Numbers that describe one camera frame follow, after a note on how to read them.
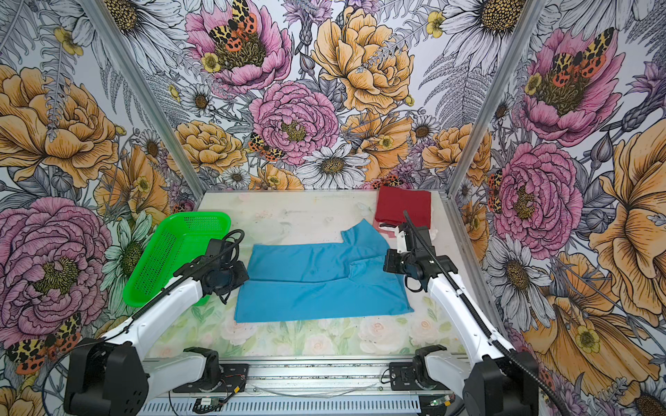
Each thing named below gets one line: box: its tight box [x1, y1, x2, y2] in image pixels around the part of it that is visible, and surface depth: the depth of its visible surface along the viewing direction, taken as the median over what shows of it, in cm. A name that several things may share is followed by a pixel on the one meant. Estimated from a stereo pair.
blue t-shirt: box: [234, 218, 415, 323], surface depth 91 cm
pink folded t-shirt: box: [372, 218, 399, 239], surface depth 110 cm
